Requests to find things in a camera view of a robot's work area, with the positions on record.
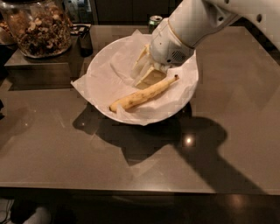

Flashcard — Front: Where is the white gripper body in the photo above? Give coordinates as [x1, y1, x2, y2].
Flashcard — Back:
[150, 18, 194, 67]

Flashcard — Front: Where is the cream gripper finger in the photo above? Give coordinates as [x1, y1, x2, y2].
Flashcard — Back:
[134, 66, 166, 89]
[130, 44, 152, 79]

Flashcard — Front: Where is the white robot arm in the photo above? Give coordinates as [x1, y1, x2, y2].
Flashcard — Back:
[132, 0, 280, 88]

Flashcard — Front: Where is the white bowl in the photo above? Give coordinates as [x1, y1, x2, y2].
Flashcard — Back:
[86, 33, 200, 125]

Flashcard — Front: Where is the yellow spotted banana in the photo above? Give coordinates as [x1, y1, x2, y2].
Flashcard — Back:
[109, 74, 179, 112]

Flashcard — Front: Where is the green soda can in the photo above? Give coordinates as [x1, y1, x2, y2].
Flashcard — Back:
[148, 15, 163, 33]

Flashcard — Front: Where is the white paper liner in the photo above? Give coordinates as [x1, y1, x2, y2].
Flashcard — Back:
[70, 29, 197, 127]

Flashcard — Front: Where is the black cup with utensils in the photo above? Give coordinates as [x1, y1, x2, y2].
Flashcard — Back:
[71, 24, 93, 57]

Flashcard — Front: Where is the glass jar of snacks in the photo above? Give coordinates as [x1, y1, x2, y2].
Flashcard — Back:
[0, 0, 72, 59]

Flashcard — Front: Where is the dark metal box stand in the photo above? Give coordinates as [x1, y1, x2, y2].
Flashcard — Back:
[4, 36, 84, 90]

